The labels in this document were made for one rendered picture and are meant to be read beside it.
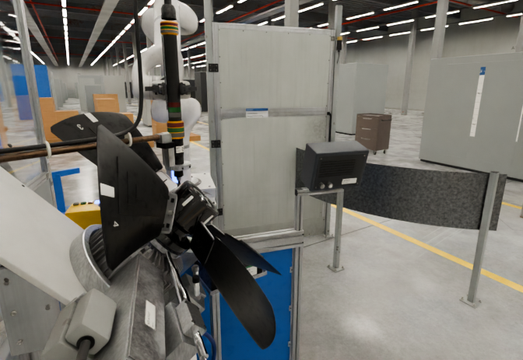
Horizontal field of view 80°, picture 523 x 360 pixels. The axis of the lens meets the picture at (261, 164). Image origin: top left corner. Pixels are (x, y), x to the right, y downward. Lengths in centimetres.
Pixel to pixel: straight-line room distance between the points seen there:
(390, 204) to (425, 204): 23
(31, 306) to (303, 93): 252
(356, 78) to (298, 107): 764
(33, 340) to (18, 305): 9
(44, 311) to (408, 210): 220
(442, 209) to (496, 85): 438
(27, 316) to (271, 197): 239
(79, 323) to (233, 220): 247
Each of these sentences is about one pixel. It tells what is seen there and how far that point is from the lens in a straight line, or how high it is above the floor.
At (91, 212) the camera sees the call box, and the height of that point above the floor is 106.
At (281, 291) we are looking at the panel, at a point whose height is 55.
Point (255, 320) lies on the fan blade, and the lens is 71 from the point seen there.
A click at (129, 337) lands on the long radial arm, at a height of 114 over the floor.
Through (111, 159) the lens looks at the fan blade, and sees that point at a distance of 55.
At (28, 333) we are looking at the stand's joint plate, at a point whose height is 100.
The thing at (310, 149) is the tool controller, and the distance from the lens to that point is 136.
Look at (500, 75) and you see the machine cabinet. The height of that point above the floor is 171.
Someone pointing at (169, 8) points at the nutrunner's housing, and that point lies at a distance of 86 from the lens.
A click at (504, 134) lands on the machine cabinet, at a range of 662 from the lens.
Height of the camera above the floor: 149
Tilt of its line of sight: 14 degrees down
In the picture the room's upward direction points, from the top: straight up
